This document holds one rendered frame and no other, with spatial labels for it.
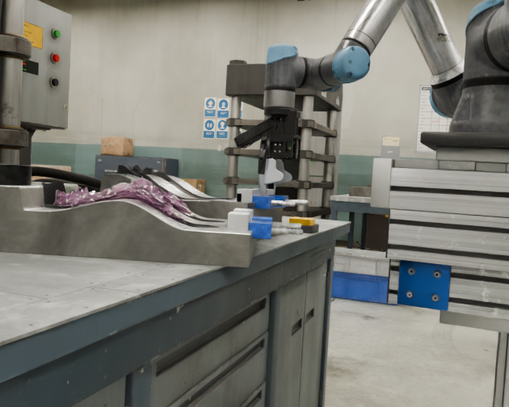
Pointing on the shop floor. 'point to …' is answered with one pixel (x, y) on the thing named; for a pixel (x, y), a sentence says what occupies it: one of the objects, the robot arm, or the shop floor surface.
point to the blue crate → (359, 287)
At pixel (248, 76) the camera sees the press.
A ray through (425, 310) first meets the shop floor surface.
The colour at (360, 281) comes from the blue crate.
